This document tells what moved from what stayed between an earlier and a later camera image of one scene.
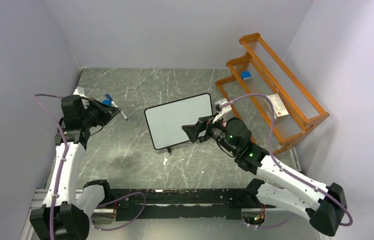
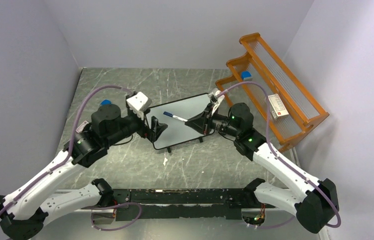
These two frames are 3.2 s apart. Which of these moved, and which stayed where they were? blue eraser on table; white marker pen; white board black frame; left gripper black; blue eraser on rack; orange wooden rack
Moved: left gripper black; white marker pen
Stayed: white board black frame; blue eraser on table; orange wooden rack; blue eraser on rack
